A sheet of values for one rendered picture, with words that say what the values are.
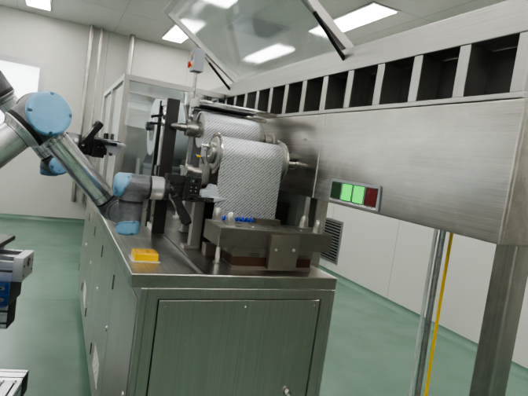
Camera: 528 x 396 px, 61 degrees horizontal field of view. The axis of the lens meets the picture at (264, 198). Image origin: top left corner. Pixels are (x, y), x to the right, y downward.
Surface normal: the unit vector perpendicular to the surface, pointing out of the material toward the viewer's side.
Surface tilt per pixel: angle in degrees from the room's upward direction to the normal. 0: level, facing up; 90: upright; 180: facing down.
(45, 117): 85
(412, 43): 90
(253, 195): 90
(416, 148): 90
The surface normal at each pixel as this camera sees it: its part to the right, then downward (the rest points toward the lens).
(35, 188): 0.41, 0.13
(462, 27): -0.90, -0.10
